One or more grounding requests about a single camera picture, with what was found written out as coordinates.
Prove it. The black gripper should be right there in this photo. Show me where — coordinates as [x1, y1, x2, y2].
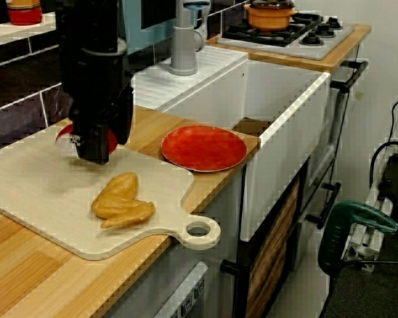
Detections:
[61, 46, 135, 166]

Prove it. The red white toy sushi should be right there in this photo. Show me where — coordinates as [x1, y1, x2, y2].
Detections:
[54, 125, 119, 158]

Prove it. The tan toy chicken piece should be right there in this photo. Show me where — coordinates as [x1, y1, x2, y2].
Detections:
[91, 171, 157, 229]

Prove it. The red round plate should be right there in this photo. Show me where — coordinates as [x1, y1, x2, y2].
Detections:
[161, 125, 248, 173]

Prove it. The pale wooden cutting board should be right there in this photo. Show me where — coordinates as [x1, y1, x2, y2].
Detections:
[0, 125, 222, 262]

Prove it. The teal plastic bin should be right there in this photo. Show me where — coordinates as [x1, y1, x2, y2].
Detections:
[124, 0, 176, 56]

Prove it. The grey toy faucet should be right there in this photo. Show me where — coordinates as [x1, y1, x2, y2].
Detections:
[168, 0, 213, 76]

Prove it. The white tile shelf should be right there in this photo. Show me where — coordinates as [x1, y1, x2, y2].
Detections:
[0, 11, 58, 50]

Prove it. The red yellow bottle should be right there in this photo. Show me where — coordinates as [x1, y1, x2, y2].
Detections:
[5, 0, 43, 27]

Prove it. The grey dishwasher panel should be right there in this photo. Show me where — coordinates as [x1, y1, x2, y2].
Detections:
[104, 260, 210, 318]

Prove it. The white toy sink basin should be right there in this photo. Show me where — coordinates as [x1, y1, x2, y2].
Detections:
[129, 46, 332, 241]

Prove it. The orange toy pot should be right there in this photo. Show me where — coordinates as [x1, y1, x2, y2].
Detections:
[244, 0, 299, 32]

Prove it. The wood pattern cabinet door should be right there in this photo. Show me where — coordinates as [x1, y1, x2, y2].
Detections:
[245, 180, 301, 318]

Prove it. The toy stove top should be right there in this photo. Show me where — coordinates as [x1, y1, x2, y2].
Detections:
[216, 11, 356, 61]

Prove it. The black dishwasher handle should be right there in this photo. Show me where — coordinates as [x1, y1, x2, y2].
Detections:
[220, 259, 249, 276]

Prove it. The black drawer handle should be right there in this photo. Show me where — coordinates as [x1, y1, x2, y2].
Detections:
[304, 182, 342, 229]

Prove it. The black oven handle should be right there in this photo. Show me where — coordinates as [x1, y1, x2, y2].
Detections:
[330, 60, 369, 93]

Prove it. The thick black cable loop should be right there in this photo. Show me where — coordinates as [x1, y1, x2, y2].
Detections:
[369, 141, 398, 199]

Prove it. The aluminium frame rail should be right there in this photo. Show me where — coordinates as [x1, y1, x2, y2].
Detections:
[341, 222, 385, 273]

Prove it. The black clamp cable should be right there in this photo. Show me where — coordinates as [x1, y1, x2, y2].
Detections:
[343, 259, 398, 266]

